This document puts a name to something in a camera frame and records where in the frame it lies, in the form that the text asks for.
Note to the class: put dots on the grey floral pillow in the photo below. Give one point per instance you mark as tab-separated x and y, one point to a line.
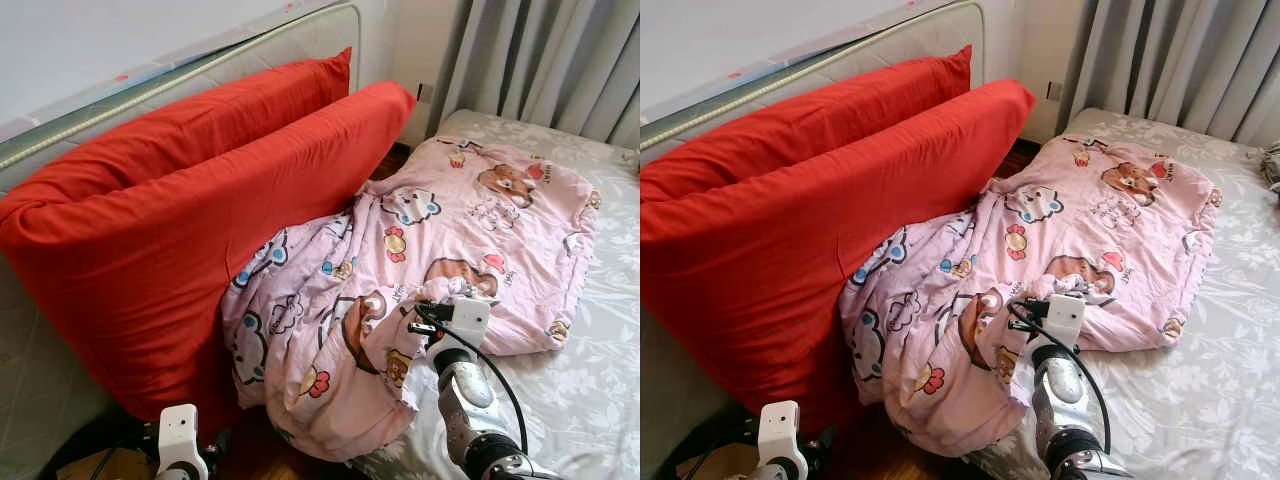
1273	170

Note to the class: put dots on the red pillow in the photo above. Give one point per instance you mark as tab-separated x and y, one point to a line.
180	260
800	260
200	120
820	115

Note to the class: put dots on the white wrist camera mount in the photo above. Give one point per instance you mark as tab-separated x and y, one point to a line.
778	428
472	318
1065	318
180	430

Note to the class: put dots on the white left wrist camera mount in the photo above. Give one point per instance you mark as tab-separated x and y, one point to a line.
778	428
180	430

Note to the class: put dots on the bed with grey floral sheet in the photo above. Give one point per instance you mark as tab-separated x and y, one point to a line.
1210	380
590	380

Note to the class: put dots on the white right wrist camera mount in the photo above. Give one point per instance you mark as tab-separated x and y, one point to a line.
1065	318
472	318

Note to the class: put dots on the grey plastic wrapped mattress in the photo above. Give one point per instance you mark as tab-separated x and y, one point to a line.
925	42
300	48

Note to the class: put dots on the pink cartoon print blanket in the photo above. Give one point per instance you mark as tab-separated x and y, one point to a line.
1100	230
480	230

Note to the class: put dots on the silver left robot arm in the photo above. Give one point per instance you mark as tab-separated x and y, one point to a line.
780	472
182	472

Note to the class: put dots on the grey curtain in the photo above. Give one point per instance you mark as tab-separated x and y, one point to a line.
1170	60
540	60

